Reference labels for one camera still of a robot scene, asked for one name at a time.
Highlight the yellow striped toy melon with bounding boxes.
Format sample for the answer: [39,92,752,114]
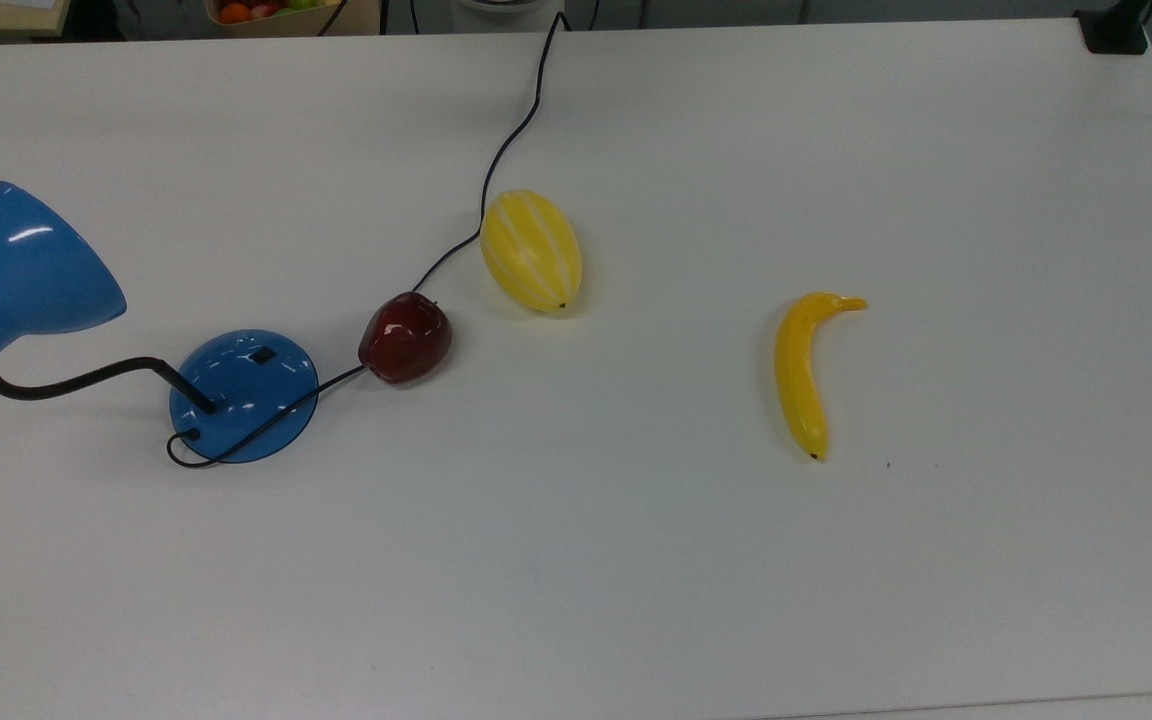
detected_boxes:
[479,189,584,313]

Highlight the dark red toy apple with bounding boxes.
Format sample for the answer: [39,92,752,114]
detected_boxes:
[357,291,454,386]

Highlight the cardboard box of fruit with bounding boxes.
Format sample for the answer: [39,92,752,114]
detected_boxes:
[204,0,382,38]

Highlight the white folding table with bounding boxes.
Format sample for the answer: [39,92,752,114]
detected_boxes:
[786,690,1152,720]

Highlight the black table clamp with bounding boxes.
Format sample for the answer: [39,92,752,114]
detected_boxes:
[1074,0,1152,56]

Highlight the yellow toy banana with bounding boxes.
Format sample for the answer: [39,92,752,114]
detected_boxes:
[773,291,868,462]

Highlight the blue desk lamp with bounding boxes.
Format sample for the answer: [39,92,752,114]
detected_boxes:
[0,180,320,466]

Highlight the black lamp power cable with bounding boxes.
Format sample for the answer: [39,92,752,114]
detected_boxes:
[166,10,569,469]

